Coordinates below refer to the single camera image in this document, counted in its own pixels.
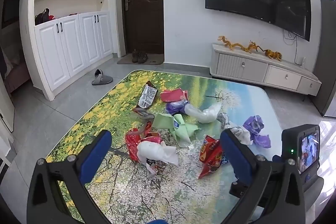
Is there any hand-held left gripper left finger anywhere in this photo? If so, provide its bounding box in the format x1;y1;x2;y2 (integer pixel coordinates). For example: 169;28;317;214
26;130;113;224

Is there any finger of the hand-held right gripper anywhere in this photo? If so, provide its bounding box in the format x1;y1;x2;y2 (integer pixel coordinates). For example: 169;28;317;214
229;178;259;199

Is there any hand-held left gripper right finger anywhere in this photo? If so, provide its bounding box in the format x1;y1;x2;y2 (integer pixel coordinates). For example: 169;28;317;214
220;129;307;224

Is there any white plastic bag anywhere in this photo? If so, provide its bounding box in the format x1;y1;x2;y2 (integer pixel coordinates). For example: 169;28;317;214
184;102;223;124

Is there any clear red-printed plastic wrapper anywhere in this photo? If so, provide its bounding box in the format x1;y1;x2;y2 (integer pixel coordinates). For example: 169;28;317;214
132;107;156;135

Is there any white printed plastic wrapper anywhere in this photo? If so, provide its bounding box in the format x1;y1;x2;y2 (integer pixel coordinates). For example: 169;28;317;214
217;112;253;146

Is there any red snack bag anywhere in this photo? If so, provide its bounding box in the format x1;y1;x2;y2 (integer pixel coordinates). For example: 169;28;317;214
198;135;229;179

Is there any large purple wrapper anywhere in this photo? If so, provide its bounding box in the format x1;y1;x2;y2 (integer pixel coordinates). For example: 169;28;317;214
242;115;271;148

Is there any crumpled red wrapper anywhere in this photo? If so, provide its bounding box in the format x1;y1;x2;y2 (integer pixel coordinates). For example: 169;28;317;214
125;128;163;162

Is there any crumpled white tissue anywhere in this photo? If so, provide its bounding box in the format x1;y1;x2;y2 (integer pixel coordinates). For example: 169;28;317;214
136;139;179;166

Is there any small white red wrapper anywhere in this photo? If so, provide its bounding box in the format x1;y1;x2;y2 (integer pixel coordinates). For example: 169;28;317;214
145;158;169;179

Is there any grey slipper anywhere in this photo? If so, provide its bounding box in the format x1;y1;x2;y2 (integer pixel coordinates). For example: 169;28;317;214
91;69;113;86

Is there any light green paper pack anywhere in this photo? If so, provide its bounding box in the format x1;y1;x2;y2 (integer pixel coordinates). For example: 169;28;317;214
152;113;200;148

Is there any white barcode snack wrapper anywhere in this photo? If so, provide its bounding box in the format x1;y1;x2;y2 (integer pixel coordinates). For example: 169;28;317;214
138;81;158;109

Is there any small purple wrapper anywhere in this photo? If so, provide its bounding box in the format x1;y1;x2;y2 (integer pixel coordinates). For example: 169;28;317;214
165;99;190;115

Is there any white television console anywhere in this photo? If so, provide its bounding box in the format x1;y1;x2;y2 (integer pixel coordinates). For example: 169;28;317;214
210;43;322;96

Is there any pink red wrapper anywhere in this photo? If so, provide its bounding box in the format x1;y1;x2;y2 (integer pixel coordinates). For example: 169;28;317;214
160;88;189;103

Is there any golden tiger figurine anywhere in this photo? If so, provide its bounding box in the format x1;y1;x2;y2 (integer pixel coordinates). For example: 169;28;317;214
264;49;283;61

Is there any grey refrigerator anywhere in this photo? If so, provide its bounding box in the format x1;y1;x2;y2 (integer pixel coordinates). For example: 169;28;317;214
312;0;336;118

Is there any golden dragon figurine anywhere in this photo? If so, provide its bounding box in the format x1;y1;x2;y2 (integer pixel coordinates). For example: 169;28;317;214
218;35;265;54

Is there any white shoe cabinet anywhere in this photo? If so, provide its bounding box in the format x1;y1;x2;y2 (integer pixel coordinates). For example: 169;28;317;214
28;0;114;102

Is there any dark brown door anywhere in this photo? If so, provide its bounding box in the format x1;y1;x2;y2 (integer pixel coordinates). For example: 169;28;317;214
121;0;165;56

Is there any black bag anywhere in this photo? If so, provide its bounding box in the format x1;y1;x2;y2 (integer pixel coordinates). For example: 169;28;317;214
35;8;51;26

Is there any television cable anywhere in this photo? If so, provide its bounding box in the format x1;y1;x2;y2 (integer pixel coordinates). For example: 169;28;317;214
282;28;299;65

